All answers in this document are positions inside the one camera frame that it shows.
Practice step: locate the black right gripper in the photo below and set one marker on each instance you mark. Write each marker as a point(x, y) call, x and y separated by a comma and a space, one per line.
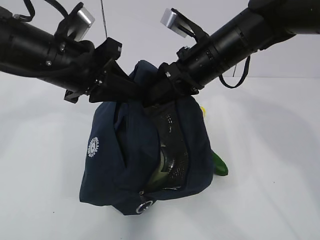
point(183, 77)

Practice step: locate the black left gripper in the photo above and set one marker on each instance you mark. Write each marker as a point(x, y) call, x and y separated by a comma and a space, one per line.
point(96, 74)

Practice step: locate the yellow lemon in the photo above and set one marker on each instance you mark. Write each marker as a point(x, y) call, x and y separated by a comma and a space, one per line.
point(203, 111)

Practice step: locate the navy blue lunch bag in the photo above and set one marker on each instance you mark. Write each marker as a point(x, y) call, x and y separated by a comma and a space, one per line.
point(138, 155)

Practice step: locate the green cucumber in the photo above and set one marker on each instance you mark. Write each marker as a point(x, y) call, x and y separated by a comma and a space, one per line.
point(220, 167)

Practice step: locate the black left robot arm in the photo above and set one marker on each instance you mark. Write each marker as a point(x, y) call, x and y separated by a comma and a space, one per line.
point(65, 59)

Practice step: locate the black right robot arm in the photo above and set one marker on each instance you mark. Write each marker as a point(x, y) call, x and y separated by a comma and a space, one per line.
point(262, 24)

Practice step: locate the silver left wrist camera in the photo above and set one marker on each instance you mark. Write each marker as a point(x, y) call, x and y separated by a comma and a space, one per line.
point(76, 24)

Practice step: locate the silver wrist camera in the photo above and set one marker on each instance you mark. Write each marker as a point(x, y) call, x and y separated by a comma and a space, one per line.
point(76, 24)
point(176, 22)

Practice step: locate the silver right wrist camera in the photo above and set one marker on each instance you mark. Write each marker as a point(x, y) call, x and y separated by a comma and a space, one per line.
point(176, 22)

